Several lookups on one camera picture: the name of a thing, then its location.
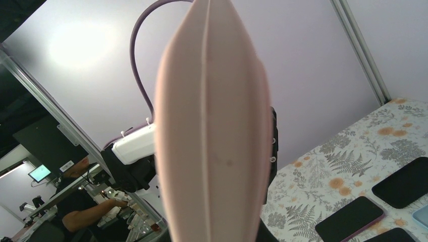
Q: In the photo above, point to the pink phone case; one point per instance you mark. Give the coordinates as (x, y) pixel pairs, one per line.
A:
(213, 136)

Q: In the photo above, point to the black phone case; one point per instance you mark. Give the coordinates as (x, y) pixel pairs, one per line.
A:
(404, 186)

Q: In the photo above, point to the black smartphone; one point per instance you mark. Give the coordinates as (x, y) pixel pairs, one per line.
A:
(393, 235)
(350, 220)

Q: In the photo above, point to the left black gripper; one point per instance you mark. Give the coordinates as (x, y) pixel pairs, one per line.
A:
(274, 154)

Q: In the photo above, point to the floral patterned table mat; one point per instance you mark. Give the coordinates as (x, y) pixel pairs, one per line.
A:
(347, 166)

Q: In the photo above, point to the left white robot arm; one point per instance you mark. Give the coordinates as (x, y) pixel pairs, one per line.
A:
(132, 160)

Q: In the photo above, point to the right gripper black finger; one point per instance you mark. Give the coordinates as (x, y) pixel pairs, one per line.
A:
(264, 235)

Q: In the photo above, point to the person in background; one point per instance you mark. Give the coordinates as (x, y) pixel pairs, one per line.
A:
(79, 211)

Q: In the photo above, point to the aluminium corner frame post left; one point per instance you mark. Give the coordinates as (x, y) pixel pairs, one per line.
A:
(361, 50)

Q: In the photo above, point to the background computer monitor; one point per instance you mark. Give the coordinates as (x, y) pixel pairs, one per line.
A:
(39, 173)

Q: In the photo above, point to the light blue phone case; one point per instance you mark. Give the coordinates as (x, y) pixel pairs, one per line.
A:
(420, 216)

